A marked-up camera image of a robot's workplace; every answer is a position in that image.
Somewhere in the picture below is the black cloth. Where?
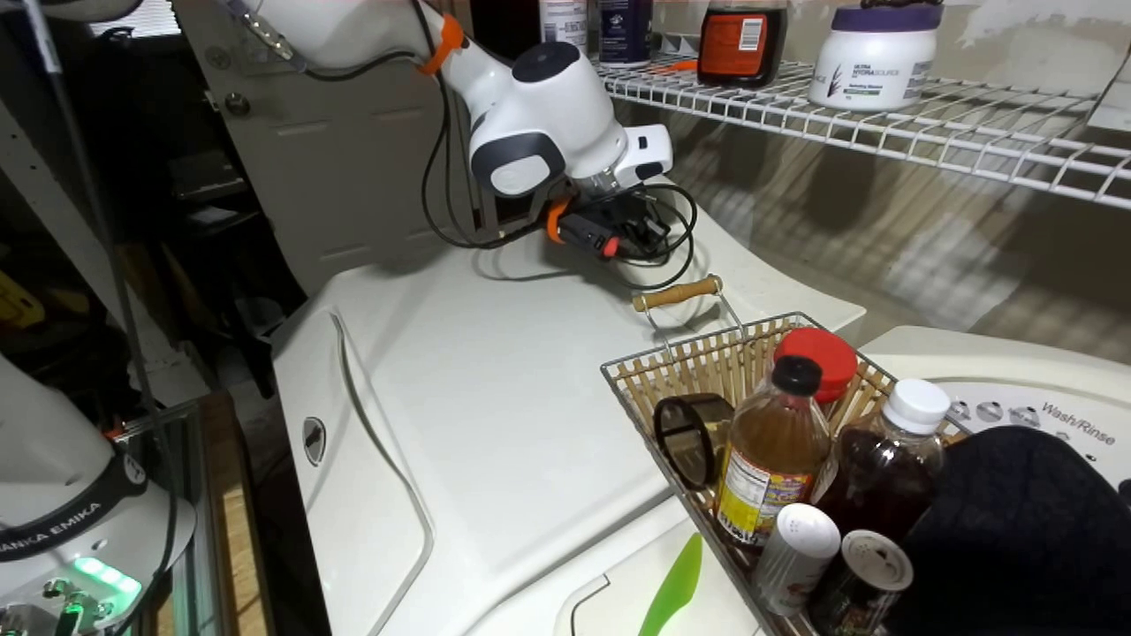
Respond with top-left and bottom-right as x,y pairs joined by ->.
891,428 -> 1131,636

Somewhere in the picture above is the white washing machine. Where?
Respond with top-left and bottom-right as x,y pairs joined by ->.
272,218 -> 863,636
863,325 -> 1131,486

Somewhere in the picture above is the gold wire basket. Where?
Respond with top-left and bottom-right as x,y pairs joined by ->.
604,309 -> 902,636

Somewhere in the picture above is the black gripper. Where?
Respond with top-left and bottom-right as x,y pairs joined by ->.
539,194 -> 669,260

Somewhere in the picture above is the dark can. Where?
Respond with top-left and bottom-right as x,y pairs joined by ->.
810,531 -> 914,636

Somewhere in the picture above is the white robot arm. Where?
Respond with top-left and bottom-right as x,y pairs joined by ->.
222,0 -> 674,260

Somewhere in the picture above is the red lid jar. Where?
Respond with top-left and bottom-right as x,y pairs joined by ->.
773,325 -> 857,405

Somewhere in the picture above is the round black strainer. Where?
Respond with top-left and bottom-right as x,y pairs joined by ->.
652,391 -> 735,492

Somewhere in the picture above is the dark bottle white cap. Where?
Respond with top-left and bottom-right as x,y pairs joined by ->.
821,377 -> 951,540

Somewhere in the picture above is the orange label bottle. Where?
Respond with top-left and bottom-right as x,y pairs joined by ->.
696,0 -> 788,89

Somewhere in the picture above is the white washing machine lid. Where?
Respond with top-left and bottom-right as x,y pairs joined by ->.
326,248 -> 713,636

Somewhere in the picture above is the white wire shelf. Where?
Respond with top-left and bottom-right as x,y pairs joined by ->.
599,64 -> 1131,212

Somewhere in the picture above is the white tub purple lid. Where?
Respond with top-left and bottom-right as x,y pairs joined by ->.
810,0 -> 941,113

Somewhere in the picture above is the green plastic strip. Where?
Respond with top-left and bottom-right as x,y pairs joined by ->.
638,532 -> 704,636

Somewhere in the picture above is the amber vinegar bottle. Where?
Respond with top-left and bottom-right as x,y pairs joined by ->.
713,358 -> 829,547

